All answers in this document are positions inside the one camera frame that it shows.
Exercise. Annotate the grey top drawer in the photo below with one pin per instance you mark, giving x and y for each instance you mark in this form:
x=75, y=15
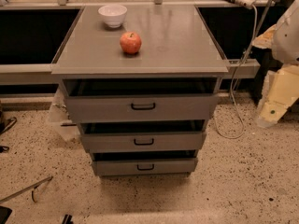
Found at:
x=140, y=99

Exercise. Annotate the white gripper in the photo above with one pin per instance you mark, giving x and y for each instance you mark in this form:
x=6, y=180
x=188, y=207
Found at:
x=287, y=40

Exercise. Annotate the red apple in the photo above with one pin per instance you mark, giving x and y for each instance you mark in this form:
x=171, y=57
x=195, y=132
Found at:
x=130, y=42

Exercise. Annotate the black object bottom edge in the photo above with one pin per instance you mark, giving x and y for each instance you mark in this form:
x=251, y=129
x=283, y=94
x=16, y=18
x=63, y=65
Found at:
x=67, y=219

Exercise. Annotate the grey metal rail frame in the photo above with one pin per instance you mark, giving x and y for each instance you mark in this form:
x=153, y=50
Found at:
x=31, y=74

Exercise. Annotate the grey middle drawer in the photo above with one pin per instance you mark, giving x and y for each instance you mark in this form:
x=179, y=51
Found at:
x=143, y=135

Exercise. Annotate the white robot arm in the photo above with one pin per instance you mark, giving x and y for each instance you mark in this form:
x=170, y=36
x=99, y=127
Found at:
x=283, y=39

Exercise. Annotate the grey drawer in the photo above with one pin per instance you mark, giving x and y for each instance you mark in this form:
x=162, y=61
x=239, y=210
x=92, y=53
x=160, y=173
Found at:
x=143, y=135
x=144, y=163
x=140, y=99

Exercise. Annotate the white bowl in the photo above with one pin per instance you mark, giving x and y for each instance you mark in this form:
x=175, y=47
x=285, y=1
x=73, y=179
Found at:
x=113, y=15

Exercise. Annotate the grey bottom drawer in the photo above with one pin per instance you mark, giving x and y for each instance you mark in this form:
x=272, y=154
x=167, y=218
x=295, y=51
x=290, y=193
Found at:
x=144, y=163

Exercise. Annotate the clear plastic sheet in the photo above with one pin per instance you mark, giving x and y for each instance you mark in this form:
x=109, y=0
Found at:
x=59, y=120

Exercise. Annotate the grey drawer cabinet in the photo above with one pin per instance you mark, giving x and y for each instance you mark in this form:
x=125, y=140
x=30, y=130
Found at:
x=175, y=43

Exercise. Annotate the metal rod on floor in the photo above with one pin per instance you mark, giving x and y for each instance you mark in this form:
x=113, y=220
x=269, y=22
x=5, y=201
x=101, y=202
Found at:
x=21, y=191

